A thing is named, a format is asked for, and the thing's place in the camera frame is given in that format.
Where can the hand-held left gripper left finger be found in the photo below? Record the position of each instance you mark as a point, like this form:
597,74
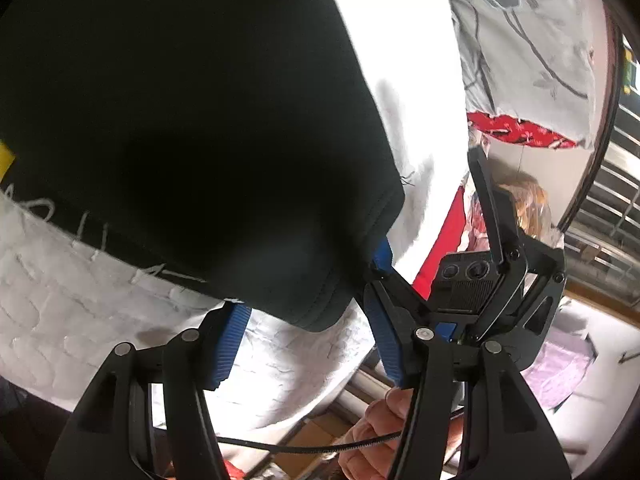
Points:
230,345

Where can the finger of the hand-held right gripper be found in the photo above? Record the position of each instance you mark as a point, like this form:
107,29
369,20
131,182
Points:
492,205
382,255

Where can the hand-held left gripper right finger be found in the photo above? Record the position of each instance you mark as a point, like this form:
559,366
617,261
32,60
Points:
387,340

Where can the black pants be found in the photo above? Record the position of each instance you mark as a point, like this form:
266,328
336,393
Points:
175,110

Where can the person's right hand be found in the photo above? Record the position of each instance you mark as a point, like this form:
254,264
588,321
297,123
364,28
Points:
372,430

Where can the red bedsheet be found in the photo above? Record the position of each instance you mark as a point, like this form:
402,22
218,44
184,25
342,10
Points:
445,250

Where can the plastic bag of stuffed toys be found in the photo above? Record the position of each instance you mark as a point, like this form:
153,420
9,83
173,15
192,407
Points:
532,205

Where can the red floral blanket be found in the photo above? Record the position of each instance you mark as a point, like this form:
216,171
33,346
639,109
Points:
520,130

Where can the metal window grille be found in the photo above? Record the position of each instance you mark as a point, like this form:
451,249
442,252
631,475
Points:
610,200

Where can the purple cloth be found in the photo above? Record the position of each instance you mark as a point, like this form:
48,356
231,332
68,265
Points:
560,370

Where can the white quilted bed cover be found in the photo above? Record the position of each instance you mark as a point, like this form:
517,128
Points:
415,85

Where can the grey floral pillow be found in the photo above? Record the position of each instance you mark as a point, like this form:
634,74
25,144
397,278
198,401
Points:
515,35

